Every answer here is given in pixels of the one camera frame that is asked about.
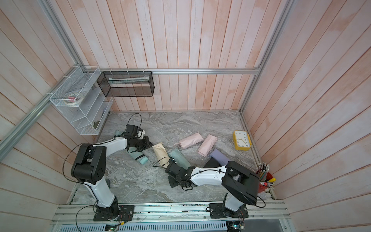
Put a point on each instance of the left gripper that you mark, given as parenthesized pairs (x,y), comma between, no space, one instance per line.
(146,142)

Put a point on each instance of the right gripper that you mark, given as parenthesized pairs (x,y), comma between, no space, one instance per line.
(172,184)

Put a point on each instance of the mint green umbrella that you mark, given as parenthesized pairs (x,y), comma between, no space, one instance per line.
(138,156)

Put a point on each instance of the mint green sleeve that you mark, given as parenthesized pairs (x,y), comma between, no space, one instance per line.
(179,158)

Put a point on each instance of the beige umbrella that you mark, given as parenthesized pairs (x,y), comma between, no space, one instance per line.
(162,156)

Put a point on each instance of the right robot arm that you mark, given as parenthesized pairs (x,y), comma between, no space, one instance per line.
(241,183)

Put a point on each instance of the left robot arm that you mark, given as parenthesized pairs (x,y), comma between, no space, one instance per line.
(90,165)

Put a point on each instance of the black umbrella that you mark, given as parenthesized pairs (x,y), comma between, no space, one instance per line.
(213,163)

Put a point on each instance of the pink umbrella left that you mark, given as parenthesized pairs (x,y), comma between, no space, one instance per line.
(189,141)

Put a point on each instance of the pink umbrella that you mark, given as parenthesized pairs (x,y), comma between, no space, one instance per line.
(189,141)
(207,145)

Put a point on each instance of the pink umbrella right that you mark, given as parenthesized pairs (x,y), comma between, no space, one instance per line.
(207,145)

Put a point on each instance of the lavender umbrella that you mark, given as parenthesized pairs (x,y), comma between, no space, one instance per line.
(220,157)

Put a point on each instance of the black mesh basket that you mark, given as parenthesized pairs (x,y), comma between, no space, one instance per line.
(126,83)

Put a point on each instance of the yellow alarm clock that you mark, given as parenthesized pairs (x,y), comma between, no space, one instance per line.
(242,141)

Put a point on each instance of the tape roll on shelf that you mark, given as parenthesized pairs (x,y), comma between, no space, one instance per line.
(73,99)

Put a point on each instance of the red pen holder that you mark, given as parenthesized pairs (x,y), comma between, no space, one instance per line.
(267,181)

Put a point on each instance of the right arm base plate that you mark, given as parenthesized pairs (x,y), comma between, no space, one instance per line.
(218,210)

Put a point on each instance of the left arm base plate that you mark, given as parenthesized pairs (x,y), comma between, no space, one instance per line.
(114,213)

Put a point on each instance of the white wire shelf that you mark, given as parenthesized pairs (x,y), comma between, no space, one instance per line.
(89,116)

